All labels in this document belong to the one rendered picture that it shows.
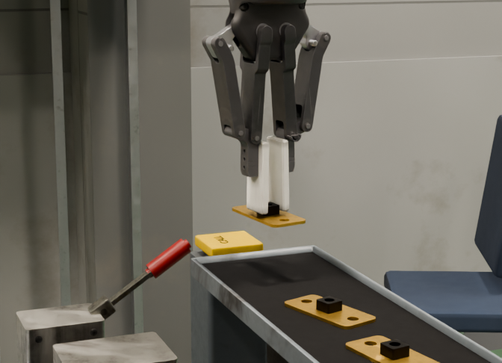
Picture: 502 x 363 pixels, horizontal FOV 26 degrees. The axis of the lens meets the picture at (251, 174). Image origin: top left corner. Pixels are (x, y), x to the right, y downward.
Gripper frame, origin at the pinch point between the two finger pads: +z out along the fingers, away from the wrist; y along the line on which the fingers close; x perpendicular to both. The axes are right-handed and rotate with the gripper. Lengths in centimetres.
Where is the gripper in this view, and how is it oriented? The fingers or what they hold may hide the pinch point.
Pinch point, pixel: (267, 174)
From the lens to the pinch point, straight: 105.4
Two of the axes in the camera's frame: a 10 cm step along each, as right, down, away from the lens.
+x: 5.1, 1.8, -8.4
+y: -8.6, 1.1, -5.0
